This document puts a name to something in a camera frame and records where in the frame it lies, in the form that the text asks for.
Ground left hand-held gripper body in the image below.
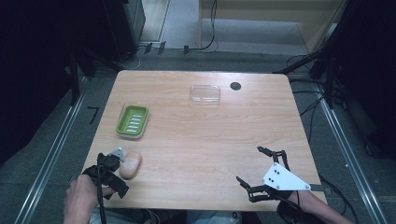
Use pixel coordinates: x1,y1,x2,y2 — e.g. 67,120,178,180
81,147,130,201

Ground black floor cable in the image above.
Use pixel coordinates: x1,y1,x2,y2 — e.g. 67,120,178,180
292,90,326,144

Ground person's left hand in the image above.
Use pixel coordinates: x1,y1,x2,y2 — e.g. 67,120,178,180
63,174,117,224

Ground green soap dish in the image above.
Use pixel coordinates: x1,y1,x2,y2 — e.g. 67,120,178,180
116,105,150,140

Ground black metal stand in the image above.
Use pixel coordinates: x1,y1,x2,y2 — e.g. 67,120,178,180
273,0,359,110
66,46,97,106

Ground person's right hand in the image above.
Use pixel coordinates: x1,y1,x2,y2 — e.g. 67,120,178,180
288,189,317,216

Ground black hanging cable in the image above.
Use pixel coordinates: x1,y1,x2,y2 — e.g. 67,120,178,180
186,0,219,51

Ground metal floor rail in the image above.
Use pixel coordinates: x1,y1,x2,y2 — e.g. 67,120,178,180
13,76,90,224
312,82,389,224

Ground clear plastic lid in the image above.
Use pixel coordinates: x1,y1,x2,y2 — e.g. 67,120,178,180
189,84,222,105

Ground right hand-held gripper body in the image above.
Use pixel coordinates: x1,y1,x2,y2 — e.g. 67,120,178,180
262,161,312,203

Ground dark cabinet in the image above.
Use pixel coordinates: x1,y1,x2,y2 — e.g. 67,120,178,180
101,0,147,62

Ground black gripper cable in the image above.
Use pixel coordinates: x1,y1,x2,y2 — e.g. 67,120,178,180
96,152,108,224

